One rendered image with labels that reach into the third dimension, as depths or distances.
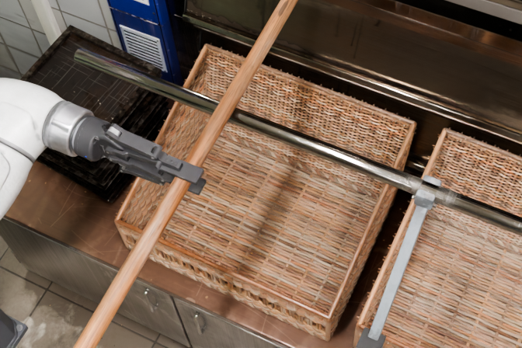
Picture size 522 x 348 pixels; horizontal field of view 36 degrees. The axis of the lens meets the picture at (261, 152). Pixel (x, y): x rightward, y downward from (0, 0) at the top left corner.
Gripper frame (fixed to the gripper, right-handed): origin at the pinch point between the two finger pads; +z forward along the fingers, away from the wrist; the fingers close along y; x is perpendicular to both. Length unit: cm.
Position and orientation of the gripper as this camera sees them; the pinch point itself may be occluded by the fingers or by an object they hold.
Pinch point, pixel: (183, 175)
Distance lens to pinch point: 140.0
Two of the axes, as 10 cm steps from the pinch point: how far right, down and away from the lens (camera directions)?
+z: 9.0, 3.5, -2.6
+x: -4.3, 7.8, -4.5
